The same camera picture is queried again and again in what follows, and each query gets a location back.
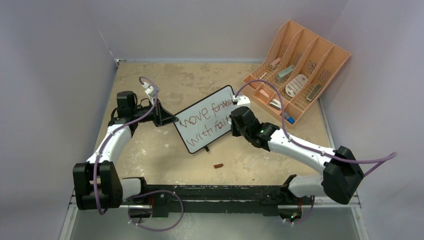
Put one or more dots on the peach plastic desk organizer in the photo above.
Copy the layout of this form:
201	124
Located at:
312	55

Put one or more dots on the teal staple box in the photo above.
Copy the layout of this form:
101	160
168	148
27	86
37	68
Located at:
283	75

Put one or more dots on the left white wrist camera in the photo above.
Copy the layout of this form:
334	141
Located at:
152	92

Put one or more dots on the grey whiteboard eraser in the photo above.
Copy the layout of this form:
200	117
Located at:
314	92

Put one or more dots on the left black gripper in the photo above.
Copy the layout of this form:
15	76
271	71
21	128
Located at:
164	117

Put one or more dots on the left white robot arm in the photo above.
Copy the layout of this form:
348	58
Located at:
97	185

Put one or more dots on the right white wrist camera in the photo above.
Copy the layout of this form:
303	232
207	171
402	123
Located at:
241	101

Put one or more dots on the black aluminium base frame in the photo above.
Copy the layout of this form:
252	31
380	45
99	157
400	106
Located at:
267	200

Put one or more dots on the pink eraser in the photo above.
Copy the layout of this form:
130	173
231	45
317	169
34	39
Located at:
264	95

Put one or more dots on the black-framed whiteboard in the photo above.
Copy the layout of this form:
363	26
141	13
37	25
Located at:
206	120

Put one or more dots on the pink stapler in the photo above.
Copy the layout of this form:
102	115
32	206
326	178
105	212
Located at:
275	63

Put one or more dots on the brown marker cap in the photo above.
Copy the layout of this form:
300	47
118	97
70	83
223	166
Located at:
220	165

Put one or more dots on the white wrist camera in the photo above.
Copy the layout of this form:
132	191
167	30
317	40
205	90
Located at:
152	92
241	101

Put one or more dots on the blue small item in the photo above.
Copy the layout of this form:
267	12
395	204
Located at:
288	118

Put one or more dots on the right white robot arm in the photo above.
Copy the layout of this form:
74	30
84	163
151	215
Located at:
338	174

